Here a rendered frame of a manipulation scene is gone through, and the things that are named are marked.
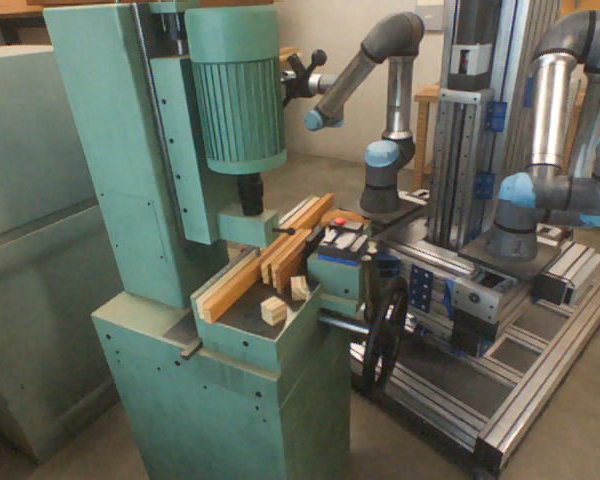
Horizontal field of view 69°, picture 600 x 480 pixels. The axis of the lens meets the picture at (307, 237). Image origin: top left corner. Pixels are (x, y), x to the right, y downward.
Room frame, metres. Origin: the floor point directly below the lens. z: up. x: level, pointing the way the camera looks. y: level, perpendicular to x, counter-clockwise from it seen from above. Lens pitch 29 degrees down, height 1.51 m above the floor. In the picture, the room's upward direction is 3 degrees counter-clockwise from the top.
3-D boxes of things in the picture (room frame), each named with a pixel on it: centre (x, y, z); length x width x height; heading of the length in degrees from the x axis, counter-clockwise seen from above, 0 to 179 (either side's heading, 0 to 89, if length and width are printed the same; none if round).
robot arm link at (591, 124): (1.08, -0.74, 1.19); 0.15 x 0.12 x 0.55; 68
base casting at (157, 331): (1.00, 0.23, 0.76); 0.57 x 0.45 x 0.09; 62
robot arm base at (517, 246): (1.13, -0.61, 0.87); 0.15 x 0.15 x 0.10
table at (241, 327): (0.97, -0.01, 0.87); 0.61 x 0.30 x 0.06; 152
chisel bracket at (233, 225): (0.95, 0.14, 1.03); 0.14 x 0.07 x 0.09; 62
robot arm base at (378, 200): (1.49, -0.28, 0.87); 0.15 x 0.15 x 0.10
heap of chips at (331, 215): (1.20, -0.11, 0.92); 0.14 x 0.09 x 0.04; 62
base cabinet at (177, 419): (0.99, 0.23, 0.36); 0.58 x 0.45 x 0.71; 62
